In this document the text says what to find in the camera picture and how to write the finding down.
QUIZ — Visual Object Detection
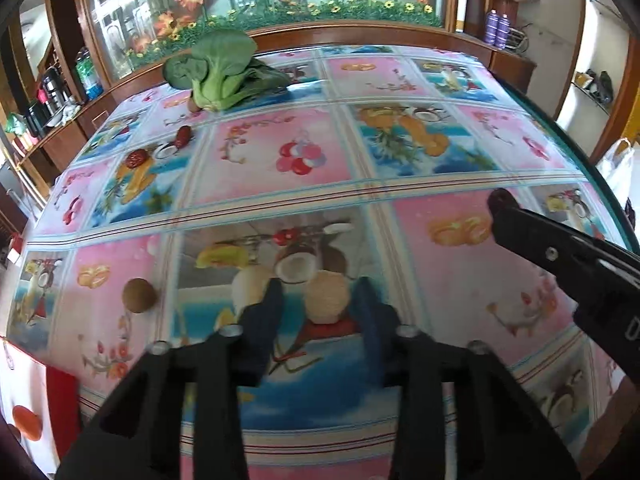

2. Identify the white plastic bag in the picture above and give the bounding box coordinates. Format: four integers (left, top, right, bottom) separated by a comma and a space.
595, 137, 640, 221

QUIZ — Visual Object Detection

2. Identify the wooden shelf unit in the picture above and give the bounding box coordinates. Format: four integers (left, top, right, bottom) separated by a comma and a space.
0, 0, 118, 241

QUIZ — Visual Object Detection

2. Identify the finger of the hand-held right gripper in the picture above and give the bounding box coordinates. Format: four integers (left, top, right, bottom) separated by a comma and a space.
487, 189, 640, 303

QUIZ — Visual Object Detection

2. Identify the green plastic bottle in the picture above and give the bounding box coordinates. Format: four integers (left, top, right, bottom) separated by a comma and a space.
74, 47, 105, 100

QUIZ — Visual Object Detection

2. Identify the peeled banana piece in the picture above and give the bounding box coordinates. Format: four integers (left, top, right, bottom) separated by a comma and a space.
231, 266, 273, 313
304, 270, 353, 326

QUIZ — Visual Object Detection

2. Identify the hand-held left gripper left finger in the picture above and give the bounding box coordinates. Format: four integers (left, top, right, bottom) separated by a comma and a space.
55, 277, 285, 480

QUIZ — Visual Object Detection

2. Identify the green bok choy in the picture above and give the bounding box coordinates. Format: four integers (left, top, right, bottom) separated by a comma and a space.
162, 30, 293, 113

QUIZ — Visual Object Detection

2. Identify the red box with white interior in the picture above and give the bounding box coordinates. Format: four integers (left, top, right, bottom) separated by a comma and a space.
0, 337, 81, 480

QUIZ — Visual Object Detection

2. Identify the wire rack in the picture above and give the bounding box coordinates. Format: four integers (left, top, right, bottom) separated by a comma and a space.
507, 27, 531, 53

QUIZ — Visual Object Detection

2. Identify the black thermos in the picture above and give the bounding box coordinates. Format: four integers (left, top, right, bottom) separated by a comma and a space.
39, 67, 71, 111

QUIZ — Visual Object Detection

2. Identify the brown kiwi fruit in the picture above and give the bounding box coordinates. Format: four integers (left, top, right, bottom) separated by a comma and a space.
122, 278, 157, 314

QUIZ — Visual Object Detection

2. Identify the large orange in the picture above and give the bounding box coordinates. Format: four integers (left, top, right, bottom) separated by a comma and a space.
11, 405, 43, 442

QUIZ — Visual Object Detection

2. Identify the wooden side cabinet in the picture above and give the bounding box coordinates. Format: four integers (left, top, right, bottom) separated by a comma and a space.
490, 42, 538, 96

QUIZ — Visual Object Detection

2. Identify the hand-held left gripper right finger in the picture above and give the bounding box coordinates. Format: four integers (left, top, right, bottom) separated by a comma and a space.
356, 277, 581, 480

